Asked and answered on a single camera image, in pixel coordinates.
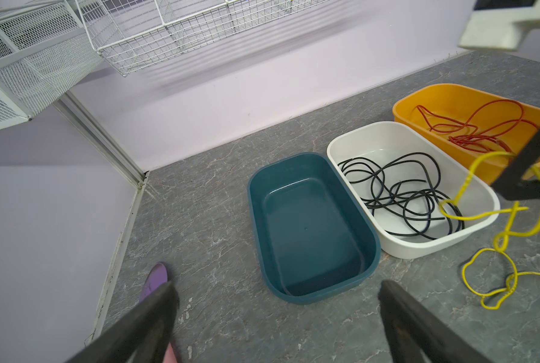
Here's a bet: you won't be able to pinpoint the black cable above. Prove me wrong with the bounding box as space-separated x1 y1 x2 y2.
337 151 466 241

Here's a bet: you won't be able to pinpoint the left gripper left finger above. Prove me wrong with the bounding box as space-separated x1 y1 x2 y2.
68 281 179 363

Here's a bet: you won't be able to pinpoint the red cables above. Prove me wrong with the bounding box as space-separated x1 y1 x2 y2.
414 98 540 155

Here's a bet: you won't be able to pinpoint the purple pink brush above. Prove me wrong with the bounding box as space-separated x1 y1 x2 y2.
138 263 178 363

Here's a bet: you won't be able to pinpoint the yellow plastic bin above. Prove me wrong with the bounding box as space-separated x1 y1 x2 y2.
392 83 540 167

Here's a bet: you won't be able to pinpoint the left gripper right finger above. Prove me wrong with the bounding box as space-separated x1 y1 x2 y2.
378 280 489 362

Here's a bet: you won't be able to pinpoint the teal plastic bin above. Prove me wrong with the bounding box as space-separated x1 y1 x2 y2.
247 153 381 305

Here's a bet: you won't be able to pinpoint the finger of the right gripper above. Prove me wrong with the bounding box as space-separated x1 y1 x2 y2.
492 130 540 201

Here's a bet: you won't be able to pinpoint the long white wire rack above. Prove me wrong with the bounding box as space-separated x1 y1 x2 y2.
76 0 322 77

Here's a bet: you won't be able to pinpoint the white plastic bin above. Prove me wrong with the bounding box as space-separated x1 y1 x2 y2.
327 122 500 259

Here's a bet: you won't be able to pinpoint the small white mesh basket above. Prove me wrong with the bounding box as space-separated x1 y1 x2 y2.
0 1 102 130

